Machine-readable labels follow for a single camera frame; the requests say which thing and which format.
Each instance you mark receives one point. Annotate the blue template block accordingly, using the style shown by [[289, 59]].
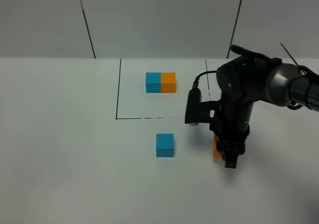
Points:
[[153, 82]]

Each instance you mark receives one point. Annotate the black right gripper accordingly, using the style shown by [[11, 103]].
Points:
[[232, 128]]

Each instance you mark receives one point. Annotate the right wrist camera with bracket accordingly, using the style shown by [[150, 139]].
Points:
[[197, 111]]

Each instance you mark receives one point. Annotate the orange template block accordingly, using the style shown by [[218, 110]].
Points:
[[168, 82]]

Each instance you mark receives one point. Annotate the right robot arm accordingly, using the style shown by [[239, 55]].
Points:
[[256, 77]]

